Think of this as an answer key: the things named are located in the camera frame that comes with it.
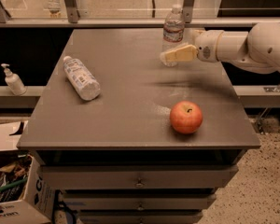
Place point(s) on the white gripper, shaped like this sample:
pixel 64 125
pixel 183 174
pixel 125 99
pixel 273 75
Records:
pixel 204 46

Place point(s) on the clear water bottle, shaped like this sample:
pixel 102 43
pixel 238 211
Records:
pixel 173 28

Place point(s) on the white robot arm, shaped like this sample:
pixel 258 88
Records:
pixel 256 51

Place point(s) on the white lying bottle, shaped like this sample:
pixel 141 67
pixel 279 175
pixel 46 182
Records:
pixel 85 84

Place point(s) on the white pump dispenser bottle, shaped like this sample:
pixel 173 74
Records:
pixel 13 81

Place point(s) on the red apple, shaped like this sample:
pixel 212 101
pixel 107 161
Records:
pixel 186 117

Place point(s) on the grey drawer cabinet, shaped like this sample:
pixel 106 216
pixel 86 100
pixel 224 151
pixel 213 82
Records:
pixel 117 159

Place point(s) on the green stick in box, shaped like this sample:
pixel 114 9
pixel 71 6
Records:
pixel 13 184

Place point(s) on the cardboard box with clutter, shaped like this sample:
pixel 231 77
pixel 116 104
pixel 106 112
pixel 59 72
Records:
pixel 30 202

